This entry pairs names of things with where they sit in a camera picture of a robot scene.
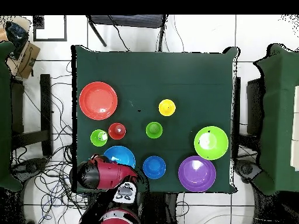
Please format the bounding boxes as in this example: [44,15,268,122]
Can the large blue bowl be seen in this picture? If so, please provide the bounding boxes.
[103,145,137,169]

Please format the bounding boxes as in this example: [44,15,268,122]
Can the plain green cup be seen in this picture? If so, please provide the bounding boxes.
[145,121,164,139]

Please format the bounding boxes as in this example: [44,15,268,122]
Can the ribbed yellow cup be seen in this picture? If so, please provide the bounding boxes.
[158,99,176,117]

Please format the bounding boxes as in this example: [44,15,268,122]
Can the large green bowl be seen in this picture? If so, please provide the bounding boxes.
[194,125,230,161]

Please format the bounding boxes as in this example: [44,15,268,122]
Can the ribbed green cup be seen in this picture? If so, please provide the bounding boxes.
[90,129,109,148]

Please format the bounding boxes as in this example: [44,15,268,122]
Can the plain orange cup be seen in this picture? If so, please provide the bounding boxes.
[108,122,127,141]

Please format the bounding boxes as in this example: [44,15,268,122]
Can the dark blue small bowl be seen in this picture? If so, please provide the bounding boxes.
[142,155,167,180]

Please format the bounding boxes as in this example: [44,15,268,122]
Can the wide orange bowl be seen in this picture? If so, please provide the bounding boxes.
[78,81,119,121]

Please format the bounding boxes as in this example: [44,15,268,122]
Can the purple bowl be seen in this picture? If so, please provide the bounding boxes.
[178,155,217,193]

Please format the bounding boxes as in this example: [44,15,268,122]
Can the dark green table cloth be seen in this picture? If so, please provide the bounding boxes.
[71,44,240,194]

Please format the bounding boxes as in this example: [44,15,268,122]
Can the green cloth side table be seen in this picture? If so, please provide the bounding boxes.
[253,43,299,195]
[0,41,24,192]

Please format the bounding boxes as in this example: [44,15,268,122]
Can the brown cardboard box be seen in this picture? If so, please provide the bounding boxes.
[5,41,41,79]

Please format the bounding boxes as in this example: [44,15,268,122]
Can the dark folding chair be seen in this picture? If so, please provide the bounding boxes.
[85,14,169,53]

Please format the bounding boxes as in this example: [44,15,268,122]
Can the black bag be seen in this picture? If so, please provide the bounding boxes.
[5,20,29,59]

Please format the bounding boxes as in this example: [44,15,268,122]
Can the tangled black floor cables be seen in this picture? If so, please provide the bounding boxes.
[10,60,89,224]

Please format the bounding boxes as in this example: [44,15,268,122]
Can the black stand frame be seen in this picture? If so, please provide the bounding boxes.
[10,73,54,157]
[246,78,266,136]

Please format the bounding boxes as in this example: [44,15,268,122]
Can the black square frame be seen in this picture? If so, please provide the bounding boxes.
[33,15,68,42]

